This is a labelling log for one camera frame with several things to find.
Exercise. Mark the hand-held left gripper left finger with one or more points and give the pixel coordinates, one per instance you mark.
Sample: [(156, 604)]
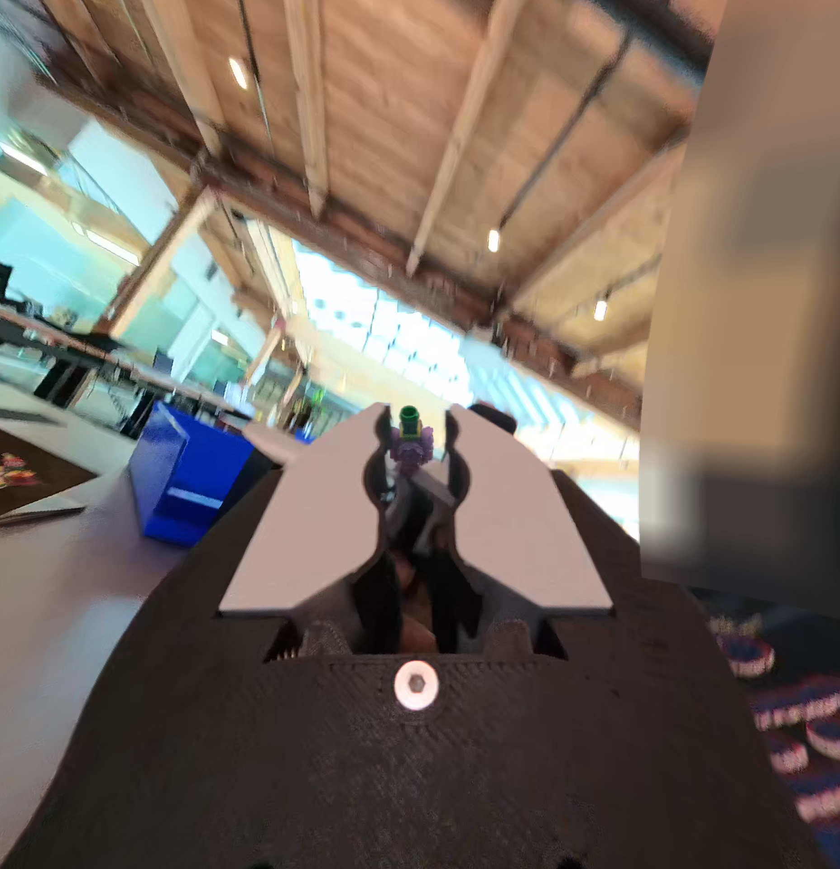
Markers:
[(304, 536)]

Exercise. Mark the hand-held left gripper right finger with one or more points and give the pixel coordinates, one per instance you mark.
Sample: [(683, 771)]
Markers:
[(528, 536)]

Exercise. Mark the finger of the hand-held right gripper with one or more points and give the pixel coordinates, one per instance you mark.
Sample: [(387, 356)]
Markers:
[(430, 492)]

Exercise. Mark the lego flower with green stem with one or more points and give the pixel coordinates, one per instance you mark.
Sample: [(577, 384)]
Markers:
[(409, 445)]

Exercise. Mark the black carton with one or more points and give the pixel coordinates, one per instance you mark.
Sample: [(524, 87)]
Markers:
[(260, 468)]

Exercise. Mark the lego instruction booklet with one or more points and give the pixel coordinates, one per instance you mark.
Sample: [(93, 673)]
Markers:
[(26, 475)]

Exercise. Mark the blue plastic bin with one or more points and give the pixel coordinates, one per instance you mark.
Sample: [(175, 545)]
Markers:
[(182, 468)]

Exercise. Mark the brown office desk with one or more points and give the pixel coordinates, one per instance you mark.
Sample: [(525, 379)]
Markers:
[(66, 326)]

